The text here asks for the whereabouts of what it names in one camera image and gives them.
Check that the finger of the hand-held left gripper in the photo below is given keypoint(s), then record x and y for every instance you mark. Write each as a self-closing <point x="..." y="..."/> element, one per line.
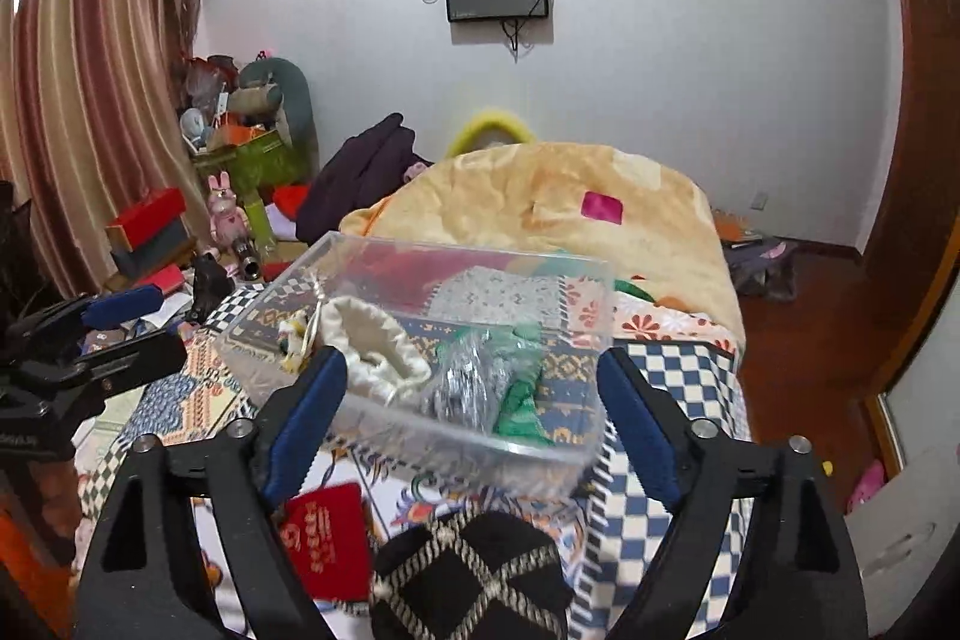
<point x="139" y="356"/>
<point x="124" y="302"/>

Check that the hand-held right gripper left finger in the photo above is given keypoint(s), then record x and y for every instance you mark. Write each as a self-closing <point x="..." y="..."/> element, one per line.
<point x="307" y="416"/>

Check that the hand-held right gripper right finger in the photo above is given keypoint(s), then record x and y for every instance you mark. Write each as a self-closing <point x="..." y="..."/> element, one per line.
<point x="637" y="431"/>

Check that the green satin pouch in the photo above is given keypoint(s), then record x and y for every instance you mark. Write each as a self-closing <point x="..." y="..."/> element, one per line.
<point x="525" y="404"/>

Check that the red velvet pouch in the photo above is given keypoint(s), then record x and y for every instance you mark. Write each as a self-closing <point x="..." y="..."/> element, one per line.
<point x="326" y="539"/>

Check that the clear plastic box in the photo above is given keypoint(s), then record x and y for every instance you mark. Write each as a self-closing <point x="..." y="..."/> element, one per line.
<point x="420" y="340"/>

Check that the silver mesh pouch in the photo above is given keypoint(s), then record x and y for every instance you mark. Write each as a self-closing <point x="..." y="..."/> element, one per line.
<point x="465" y="381"/>

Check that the black diamond-pattern knit pouch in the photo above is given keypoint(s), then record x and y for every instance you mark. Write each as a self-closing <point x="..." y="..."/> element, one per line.
<point x="469" y="576"/>

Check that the grey cardboard box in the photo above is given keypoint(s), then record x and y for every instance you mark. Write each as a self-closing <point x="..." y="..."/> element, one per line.
<point x="161" y="246"/>

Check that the small yellow tassel charm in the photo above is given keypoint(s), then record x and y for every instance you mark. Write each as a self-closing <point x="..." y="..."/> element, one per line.
<point x="294" y="340"/>

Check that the small black figurine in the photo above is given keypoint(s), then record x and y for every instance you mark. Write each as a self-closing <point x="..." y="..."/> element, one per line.
<point x="208" y="287"/>

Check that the red gift box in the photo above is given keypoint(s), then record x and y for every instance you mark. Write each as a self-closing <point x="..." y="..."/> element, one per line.
<point x="146" y="212"/>

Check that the black metal tube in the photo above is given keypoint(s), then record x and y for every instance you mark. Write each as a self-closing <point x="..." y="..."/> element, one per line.
<point x="247" y="257"/>

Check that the pink rabbit toy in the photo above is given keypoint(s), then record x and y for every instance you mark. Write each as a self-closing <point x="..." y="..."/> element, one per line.
<point x="226" y="216"/>

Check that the green cylinder tube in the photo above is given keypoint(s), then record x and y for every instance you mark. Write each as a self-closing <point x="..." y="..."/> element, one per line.
<point x="259" y="218"/>

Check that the green cardboard box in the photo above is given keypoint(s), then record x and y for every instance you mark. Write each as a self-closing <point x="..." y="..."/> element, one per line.
<point x="259" y="156"/>

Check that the striped brown curtain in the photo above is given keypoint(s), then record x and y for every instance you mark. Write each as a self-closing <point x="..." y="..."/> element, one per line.
<point x="97" y="85"/>

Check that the pink slipper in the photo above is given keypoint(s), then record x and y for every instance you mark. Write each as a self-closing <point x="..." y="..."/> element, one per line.
<point x="866" y="486"/>

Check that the dark purple garment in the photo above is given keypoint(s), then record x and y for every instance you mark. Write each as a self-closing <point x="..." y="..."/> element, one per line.
<point x="352" y="175"/>

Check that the orange quilt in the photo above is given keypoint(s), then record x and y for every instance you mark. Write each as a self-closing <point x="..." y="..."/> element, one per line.
<point x="562" y="197"/>

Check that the grey-green plush pillow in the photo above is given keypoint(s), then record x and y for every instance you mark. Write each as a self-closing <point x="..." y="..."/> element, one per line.
<point x="289" y="93"/>

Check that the white cabinet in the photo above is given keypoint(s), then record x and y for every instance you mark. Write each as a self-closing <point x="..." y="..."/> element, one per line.
<point x="911" y="505"/>

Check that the white wall socket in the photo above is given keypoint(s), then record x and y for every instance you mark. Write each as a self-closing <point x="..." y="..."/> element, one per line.
<point x="759" y="201"/>

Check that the brown wooden door frame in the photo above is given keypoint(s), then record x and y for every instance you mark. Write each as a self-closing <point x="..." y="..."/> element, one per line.
<point x="911" y="123"/>

